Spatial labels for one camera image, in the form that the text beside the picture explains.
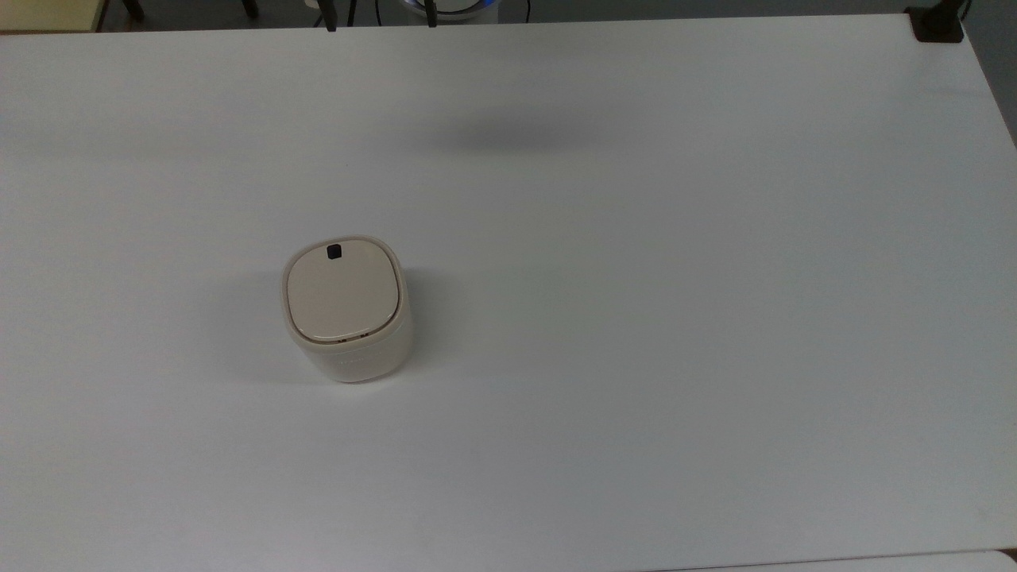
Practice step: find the light wooden furniture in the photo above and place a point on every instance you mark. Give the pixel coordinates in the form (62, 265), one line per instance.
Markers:
(49, 14)

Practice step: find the beige trash bin lid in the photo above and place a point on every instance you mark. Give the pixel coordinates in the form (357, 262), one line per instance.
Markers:
(342, 295)

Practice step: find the black chair leg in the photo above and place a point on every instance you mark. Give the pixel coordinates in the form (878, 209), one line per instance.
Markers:
(250, 7)
(133, 9)

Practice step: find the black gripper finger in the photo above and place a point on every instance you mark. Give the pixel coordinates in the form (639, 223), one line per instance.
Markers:
(330, 16)

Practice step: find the black table clamp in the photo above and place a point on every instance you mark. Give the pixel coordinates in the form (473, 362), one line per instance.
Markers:
(938, 25)

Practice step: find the beige trash bin body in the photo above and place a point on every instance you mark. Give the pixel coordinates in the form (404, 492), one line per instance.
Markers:
(361, 359)

